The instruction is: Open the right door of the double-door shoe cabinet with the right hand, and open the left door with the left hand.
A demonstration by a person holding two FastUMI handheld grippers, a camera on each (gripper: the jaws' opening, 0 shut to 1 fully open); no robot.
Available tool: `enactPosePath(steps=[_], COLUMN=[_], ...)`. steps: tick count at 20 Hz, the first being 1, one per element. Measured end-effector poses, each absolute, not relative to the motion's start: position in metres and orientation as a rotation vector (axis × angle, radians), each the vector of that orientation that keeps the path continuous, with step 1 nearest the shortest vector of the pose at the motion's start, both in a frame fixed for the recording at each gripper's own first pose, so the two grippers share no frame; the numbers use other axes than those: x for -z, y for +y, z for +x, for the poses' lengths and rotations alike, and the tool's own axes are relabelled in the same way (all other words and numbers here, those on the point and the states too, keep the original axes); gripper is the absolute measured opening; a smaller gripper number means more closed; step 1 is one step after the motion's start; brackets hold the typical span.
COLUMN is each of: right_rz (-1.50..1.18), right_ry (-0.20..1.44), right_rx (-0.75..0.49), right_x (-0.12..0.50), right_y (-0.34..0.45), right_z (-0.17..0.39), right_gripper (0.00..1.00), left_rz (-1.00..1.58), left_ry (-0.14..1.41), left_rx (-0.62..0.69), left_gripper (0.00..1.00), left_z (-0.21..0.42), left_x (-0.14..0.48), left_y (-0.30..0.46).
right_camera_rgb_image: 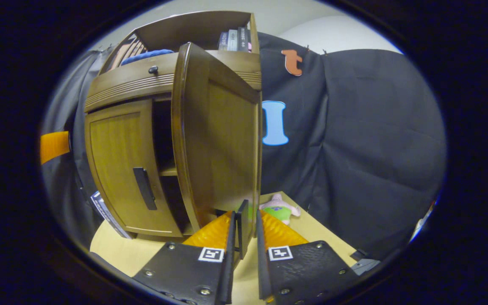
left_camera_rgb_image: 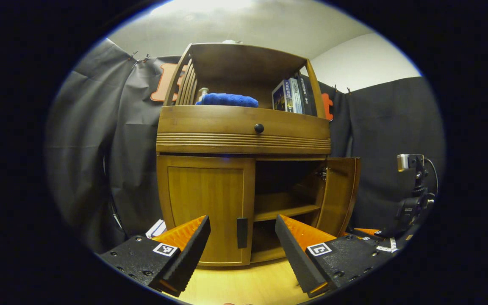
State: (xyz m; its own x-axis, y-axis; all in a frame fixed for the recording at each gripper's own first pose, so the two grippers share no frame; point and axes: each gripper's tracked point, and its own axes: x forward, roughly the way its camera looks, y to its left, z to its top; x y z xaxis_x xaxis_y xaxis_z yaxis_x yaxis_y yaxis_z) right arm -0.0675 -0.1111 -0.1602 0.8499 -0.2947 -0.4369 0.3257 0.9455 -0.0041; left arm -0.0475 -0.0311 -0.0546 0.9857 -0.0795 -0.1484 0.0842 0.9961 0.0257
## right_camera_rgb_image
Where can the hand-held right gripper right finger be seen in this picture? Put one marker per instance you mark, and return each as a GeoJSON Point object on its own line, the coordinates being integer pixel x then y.
{"type": "Point", "coordinates": [262, 275]}

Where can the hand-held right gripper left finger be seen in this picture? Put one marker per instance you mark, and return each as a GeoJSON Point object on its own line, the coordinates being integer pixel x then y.
{"type": "Point", "coordinates": [229, 279]}

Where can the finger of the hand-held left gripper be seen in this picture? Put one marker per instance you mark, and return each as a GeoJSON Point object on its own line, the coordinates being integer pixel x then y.
{"type": "Point", "coordinates": [55, 146]}

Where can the wooden cabinet door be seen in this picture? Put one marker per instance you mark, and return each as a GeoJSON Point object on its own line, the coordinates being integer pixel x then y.
{"type": "Point", "coordinates": [117, 161]}
{"type": "Point", "coordinates": [227, 148]}

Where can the wooden double-door shoe cabinet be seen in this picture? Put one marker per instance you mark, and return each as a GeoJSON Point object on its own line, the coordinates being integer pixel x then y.
{"type": "Point", "coordinates": [184, 31]}

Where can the wooden cabinet drawer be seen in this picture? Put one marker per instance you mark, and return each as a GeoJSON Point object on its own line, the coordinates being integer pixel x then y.
{"type": "Point", "coordinates": [121, 80]}

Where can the wooden inner cabinet shelf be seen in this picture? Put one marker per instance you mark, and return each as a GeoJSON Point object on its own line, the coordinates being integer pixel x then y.
{"type": "Point", "coordinates": [168, 170]}

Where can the pink green plush toy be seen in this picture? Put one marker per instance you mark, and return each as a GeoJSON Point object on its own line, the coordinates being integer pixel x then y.
{"type": "Point", "coordinates": [280, 209]}

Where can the white blue printed box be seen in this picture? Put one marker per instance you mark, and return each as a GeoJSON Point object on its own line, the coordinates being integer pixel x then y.
{"type": "Point", "coordinates": [106, 214]}

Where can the grey object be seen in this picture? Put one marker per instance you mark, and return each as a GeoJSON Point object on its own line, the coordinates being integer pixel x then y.
{"type": "Point", "coordinates": [367, 266]}

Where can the black round drawer knob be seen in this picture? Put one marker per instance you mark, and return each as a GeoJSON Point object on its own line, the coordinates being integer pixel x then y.
{"type": "Point", "coordinates": [153, 69]}

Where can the blue folded towel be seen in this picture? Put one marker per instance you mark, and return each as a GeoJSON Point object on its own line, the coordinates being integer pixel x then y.
{"type": "Point", "coordinates": [146, 55]}

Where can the black backdrop cloth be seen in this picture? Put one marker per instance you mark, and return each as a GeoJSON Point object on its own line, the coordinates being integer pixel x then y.
{"type": "Point", "coordinates": [354, 148]}

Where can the picture cover book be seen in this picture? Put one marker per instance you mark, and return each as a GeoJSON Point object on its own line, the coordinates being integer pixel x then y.
{"type": "Point", "coordinates": [223, 41]}

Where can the pale spine book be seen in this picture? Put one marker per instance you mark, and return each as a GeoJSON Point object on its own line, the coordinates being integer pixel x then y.
{"type": "Point", "coordinates": [233, 40]}

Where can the black spine book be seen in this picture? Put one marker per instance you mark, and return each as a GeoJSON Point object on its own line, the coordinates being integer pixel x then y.
{"type": "Point", "coordinates": [243, 39]}

